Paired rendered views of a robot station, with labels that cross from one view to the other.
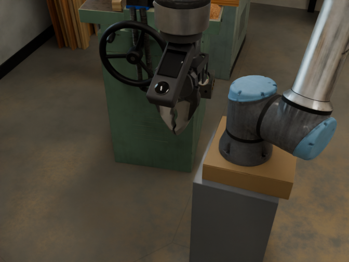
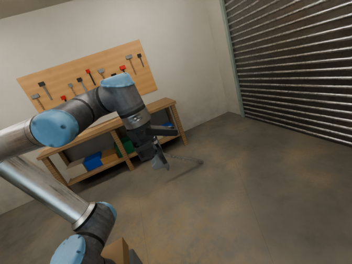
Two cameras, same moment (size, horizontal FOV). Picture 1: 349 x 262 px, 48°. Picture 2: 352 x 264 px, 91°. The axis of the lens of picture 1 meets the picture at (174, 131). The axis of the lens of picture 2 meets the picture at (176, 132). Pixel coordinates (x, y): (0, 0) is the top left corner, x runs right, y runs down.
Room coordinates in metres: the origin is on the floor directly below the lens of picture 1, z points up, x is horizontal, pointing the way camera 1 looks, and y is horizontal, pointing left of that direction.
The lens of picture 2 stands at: (0.80, 0.53, 1.45)
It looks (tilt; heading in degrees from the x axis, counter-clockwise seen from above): 22 degrees down; 240
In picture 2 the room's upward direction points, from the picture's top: 20 degrees counter-clockwise
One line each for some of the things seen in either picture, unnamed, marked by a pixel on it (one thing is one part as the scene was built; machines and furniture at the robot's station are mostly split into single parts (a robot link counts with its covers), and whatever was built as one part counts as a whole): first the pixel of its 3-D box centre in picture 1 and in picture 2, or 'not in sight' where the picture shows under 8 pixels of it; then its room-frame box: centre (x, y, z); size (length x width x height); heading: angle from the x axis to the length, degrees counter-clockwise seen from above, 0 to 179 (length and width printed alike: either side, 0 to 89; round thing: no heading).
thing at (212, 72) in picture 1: (204, 83); not in sight; (1.50, -0.14, 0.58); 0.12 x 0.08 x 0.08; 169
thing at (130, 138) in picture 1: (161, 86); not in sight; (1.81, 0.07, 0.35); 0.58 x 0.45 x 0.71; 169
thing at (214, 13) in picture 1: (209, 9); not in sight; (1.56, -0.15, 0.91); 0.12 x 0.09 x 0.03; 169
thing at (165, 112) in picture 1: (172, 108); (160, 164); (0.60, 0.00, 1.13); 0.06 x 0.03 x 0.09; 156
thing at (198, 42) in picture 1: (182, 59); (145, 139); (0.61, -0.01, 1.24); 0.09 x 0.08 x 0.12; 156
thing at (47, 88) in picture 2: not in sight; (95, 84); (0.08, -2.76, 1.50); 2.00 x 0.04 x 0.90; 161
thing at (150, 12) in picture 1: (145, 14); not in sight; (1.50, 0.12, 0.91); 0.15 x 0.14 x 0.09; 79
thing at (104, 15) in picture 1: (150, 15); not in sight; (1.59, 0.10, 0.87); 0.61 x 0.30 x 0.06; 79
